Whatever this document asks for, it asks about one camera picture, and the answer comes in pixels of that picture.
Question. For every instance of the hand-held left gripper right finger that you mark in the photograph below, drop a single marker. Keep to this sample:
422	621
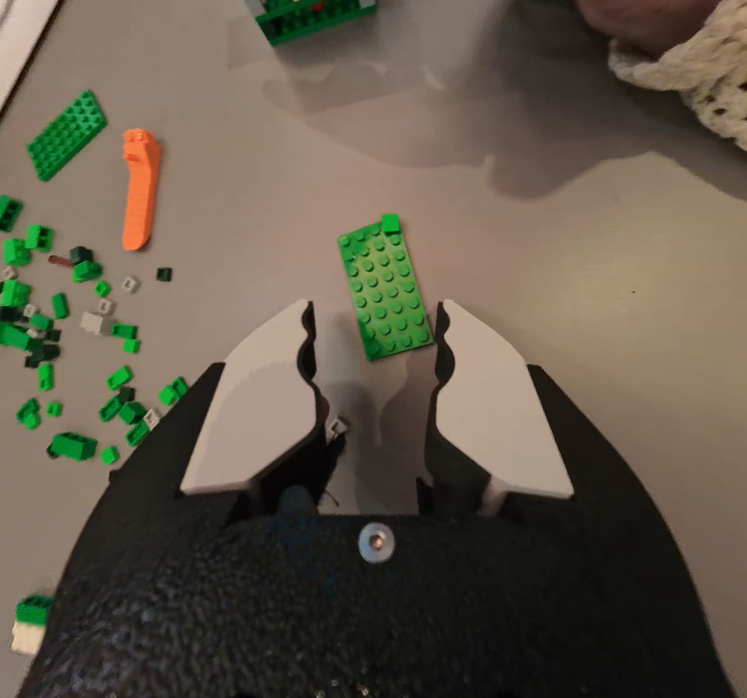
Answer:
502	412

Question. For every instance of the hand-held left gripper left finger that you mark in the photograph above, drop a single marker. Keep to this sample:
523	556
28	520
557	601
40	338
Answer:
251	418

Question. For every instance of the green lego base plate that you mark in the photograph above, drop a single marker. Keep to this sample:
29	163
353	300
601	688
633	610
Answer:
67	135
385	295

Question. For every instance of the pile of lego pieces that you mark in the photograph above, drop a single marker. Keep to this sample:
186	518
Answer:
14	295

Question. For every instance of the person's right forearm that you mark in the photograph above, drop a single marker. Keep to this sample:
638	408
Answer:
712	74

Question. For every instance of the small grey lego tile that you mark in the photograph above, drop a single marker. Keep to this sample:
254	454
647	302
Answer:
338	427

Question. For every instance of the bright green lego tile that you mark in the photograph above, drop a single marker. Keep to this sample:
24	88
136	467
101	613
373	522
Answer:
390	224

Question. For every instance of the brown lego bar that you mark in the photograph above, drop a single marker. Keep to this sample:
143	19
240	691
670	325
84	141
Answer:
58	260

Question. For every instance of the green lego brick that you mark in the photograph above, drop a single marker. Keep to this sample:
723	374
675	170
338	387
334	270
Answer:
35	607

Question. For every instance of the white lego brick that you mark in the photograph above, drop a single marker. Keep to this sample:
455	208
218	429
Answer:
28	638

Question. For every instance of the orange brick separator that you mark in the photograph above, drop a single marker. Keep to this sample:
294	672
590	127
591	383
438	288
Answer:
141	196

